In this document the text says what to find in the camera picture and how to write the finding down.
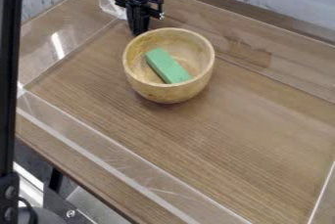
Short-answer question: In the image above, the green rectangular block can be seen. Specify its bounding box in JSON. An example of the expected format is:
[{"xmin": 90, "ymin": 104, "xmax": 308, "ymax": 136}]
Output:
[{"xmin": 144, "ymin": 48, "xmax": 193, "ymax": 84}]

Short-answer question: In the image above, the grey metal base plate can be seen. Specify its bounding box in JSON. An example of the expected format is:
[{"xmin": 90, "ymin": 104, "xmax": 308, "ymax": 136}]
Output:
[{"xmin": 40, "ymin": 185, "xmax": 99, "ymax": 224}]

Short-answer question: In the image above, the black vertical frame post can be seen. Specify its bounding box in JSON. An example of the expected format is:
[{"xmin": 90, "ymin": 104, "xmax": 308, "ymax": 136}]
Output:
[{"xmin": 0, "ymin": 0, "xmax": 23, "ymax": 224}]

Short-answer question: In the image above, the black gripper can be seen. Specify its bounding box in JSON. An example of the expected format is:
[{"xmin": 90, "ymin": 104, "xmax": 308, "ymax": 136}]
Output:
[{"xmin": 115, "ymin": 0, "xmax": 163, "ymax": 36}]

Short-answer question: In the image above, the black table leg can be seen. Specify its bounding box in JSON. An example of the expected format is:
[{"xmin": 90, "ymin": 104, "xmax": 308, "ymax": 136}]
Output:
[{"xmin": 48, "ymin": 168, "xmax": 63, "ymax": 193}]

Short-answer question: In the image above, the light wooden bowl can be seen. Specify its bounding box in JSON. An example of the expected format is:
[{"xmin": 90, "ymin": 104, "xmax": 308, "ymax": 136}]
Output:
[{"xmin": 122, "ymin": 27, "xmax": 215, "ymax": 104}]

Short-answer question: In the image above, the black cable loop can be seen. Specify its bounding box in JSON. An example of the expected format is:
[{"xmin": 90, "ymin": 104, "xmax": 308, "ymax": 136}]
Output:
[{"xmin": 17, "ymin": 196, "xmax": 39, "ymax": 224}]

